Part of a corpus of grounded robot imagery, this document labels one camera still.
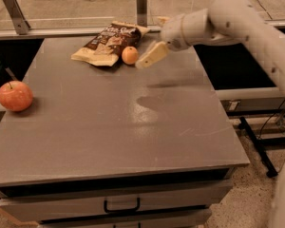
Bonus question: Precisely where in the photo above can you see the grey drawer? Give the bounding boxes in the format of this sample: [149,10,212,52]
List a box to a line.
[0,180,232,222]
[38,209,212,228]

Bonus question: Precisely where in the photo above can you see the orange fruit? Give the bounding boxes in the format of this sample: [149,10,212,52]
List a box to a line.
[122,47,139,65]

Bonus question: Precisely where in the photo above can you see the black metal stand leg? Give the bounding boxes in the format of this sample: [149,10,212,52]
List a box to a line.
[238,117,285,178]

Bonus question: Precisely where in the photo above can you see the metal bracket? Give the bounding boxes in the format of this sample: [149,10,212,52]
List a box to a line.
[3,0,30,35]
[136,0,147,27]

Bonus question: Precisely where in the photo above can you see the left metal bracket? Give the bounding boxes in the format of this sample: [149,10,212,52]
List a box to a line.
[3,0,30,35]

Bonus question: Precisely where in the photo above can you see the upper grey drawer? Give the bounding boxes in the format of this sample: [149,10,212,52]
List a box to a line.
[0,180,232,222]

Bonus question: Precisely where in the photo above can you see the middle metal bracket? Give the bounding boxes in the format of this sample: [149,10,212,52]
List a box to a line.
[136,0,147,27]

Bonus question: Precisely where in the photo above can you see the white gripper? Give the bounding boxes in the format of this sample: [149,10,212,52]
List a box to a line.
[135,14,189,68]

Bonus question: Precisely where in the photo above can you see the red apple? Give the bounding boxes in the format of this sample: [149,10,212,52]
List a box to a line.
[0,81,33,112]

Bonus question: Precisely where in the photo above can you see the brown chip bag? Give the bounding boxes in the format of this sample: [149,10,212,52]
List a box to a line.
[71,21,149,67]

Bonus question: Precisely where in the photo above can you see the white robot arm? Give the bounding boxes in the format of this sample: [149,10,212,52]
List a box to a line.
[136,0,285,228]

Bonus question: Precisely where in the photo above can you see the lower grey drawer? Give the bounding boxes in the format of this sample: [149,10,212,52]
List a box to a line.
[38,209,212,228]

